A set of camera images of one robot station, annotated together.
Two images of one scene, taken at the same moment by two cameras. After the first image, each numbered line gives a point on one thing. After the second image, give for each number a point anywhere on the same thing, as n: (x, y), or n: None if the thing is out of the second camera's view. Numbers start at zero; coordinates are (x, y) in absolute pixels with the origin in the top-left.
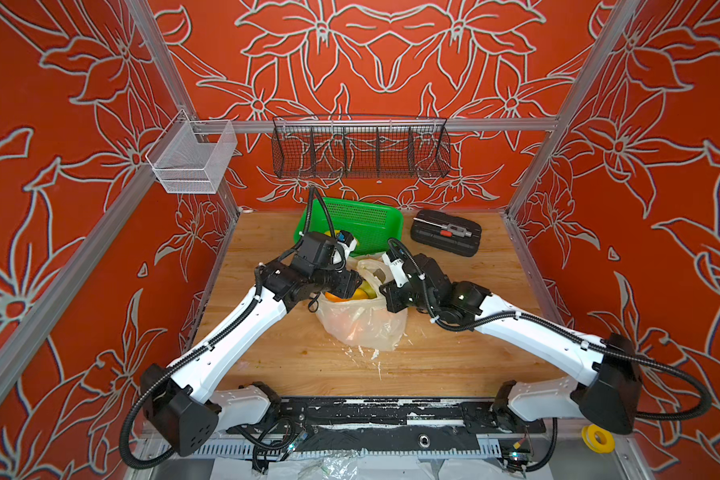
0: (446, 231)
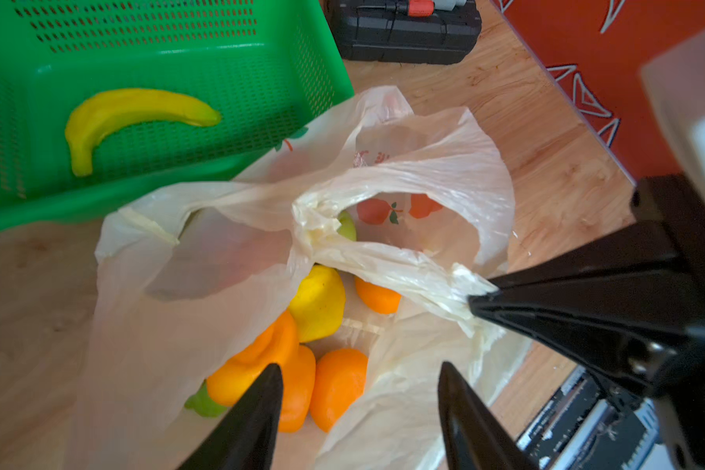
0: (405, 31)
